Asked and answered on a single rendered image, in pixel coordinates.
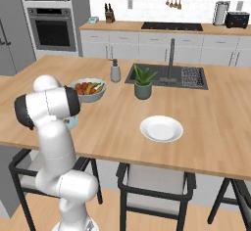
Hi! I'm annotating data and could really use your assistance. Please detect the grey fruit bowl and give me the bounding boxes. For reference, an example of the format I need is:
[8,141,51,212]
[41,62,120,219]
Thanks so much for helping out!
[71,77,108,104]

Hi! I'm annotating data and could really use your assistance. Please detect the white plate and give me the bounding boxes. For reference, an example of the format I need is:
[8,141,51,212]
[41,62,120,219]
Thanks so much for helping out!
[139,115,184,144]

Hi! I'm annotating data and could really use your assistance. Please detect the light blue bowl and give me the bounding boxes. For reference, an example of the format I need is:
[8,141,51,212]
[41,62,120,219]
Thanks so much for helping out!
[64,115,80,131]

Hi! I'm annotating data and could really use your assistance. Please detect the green plant in grey pot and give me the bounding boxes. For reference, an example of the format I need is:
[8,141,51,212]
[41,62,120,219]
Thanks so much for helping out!
[132,64,159,101]

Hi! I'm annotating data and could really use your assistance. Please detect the grey soap dispenser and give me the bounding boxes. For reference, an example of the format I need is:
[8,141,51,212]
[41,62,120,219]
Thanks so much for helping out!
[110,58,122,83]

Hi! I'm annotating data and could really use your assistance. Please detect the yellow banana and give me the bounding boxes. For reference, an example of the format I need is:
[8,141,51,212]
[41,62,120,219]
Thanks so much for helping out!
[85,82,105,95]

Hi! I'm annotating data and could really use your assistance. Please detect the dark grey sink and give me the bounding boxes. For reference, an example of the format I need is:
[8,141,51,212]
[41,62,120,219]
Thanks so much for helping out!
[125,63,210,91]

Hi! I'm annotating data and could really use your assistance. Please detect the red round fruit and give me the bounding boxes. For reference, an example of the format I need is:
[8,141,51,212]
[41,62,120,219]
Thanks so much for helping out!
[75,82,89,96]

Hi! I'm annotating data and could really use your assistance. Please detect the grey base cupboards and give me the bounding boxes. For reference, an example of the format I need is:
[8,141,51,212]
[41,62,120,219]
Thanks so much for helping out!
[79,29,251,69]

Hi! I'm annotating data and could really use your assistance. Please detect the dark grey tap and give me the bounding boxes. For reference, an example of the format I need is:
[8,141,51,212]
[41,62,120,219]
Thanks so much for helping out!
[159,37,179,82]

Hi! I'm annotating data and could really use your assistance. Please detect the brown knife block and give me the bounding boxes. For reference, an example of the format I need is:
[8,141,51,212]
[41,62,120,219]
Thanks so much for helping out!
[104,2,117,24]

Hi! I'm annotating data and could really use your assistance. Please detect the black hob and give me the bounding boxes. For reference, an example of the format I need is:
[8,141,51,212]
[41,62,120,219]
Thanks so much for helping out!
[140,21,204,32]

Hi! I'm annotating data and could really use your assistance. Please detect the steel oven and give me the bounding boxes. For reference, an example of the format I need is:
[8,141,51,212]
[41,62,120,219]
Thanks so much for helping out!
[25,7,79,53]

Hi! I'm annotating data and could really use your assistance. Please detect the white paper towel roll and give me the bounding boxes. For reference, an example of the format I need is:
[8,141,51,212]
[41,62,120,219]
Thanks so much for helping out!
[212,0,231,26]

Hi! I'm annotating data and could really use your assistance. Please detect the grey fridge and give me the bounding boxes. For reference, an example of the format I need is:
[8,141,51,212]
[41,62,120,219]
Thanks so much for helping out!
[0,0,37,77]

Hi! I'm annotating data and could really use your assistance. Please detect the black toaster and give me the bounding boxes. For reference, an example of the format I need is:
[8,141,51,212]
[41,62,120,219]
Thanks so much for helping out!
[225,11,251,29]

